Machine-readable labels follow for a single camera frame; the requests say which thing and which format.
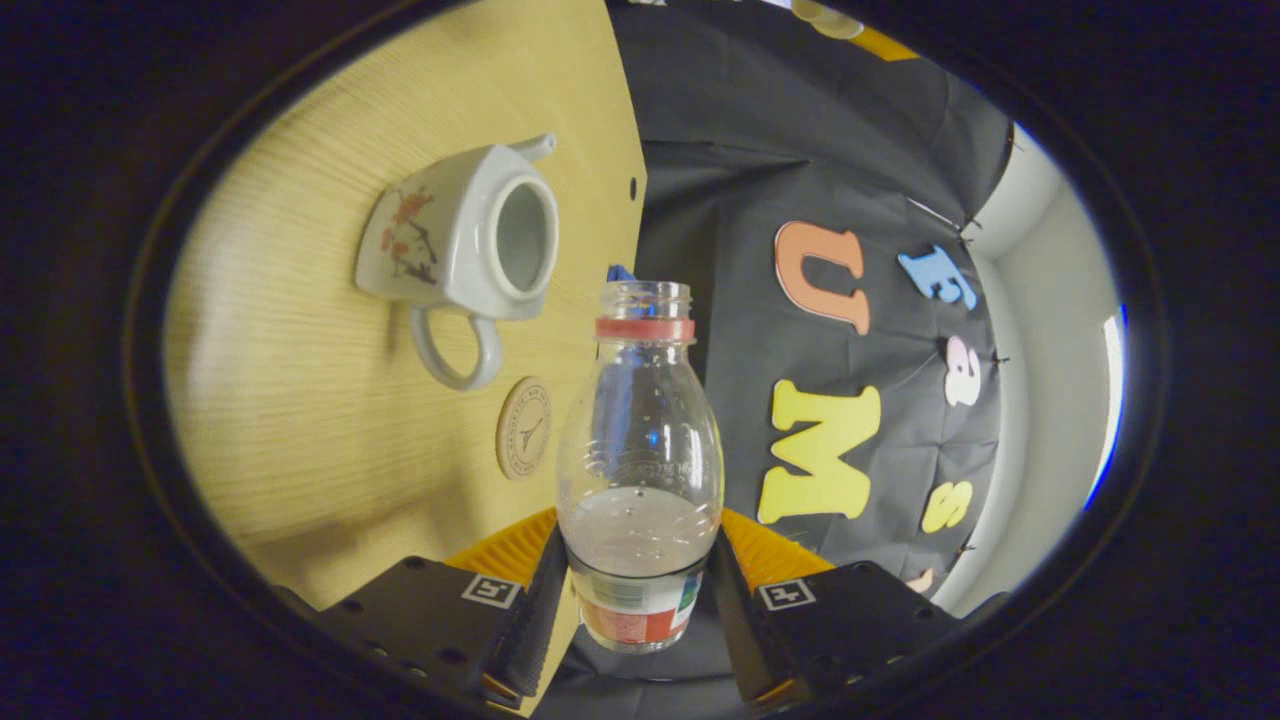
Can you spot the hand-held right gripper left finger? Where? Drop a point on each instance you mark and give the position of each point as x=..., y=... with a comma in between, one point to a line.
x=530, y=630

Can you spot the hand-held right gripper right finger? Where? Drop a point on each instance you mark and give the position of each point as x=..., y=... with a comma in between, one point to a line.
x=740, y=630

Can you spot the round wooden coaster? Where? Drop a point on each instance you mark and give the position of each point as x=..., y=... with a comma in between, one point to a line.
x=524, y=428

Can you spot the black backdrop cloth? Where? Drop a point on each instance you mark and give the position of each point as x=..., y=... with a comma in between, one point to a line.
x=800, y=150

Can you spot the white floral teacup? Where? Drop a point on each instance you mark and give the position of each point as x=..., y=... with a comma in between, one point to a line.
x=440, y=230

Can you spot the clear plastic water bottle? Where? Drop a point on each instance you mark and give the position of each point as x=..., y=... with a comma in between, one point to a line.
x=640, y=540

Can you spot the blue towel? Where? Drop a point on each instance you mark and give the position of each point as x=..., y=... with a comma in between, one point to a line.
x=620, y=273

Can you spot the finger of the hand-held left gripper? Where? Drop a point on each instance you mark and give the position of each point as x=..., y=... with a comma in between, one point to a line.
x=882, y=45

